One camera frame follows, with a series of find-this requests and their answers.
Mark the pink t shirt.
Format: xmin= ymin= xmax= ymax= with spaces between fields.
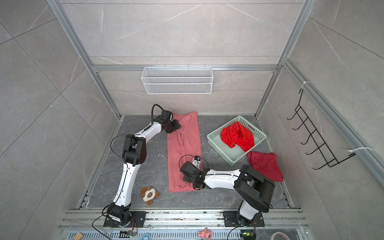
xmin=167 ymin=112 xmax=202 ymax=193

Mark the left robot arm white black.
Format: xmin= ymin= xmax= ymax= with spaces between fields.
xmin=107 ymin=111 xmax=181 ymax=227

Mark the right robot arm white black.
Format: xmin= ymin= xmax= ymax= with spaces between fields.
xmin=180 ymin=162 xmax=275 ymax=227

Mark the light green plastic basket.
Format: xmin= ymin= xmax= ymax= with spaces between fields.
xmin=207 ymin=116 xmax=267 ymax=166

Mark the brown white plush toy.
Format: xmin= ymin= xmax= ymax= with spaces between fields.
xmin=141 ymin=187 xmax=160 ymax=206

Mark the bright red t shirt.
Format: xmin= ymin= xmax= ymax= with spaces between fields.
xmin=221 ymin=122 xmax=255 ymax=152

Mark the pink plush toy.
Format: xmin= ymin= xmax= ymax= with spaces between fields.
xmin=198 ymin=228 xmax=213 ymax=240

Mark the dark red folded t shirt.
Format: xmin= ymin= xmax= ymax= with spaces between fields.
xmin=247 ymin=152 xmax=284 ymax=182

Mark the white tape roll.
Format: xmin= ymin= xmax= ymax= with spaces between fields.
xmin=270 ymin=232 xmax=290 ymax=240

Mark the small wooden block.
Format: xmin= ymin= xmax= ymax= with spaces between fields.
xmin=73 ymin=232 xmax=84 ymax=240

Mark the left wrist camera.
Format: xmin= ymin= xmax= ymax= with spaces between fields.
xmin=160 ymin=110 xmax=173 ymax=121

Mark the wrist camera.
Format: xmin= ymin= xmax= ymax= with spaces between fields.
xmin=192 ymin=156 xmax=201 ymax=169
xmin=160 ymin=110 xmax=173 ymax=121

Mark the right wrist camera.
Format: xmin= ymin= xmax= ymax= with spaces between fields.
xmin=192 ymin=156 xmax=201 ymax=169

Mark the black corrugated cable hose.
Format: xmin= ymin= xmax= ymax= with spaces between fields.
xmin=150 ymin=103 xmax=164 ymax=125

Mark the white wire mesh shelf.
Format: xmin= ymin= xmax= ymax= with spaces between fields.
xmin=141 ymin=67 xmax=214 ymax=95

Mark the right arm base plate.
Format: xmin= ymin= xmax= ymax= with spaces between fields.
xmin=223 ymin=211 xmax=265 ymax=228

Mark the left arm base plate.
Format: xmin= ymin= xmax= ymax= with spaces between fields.
xmin=103 ymin=211 xmax=147 ymax=228

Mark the black wire hook rack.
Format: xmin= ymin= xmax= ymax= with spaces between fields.
xmin=287 ymin=89 xmax=356 ymax=170

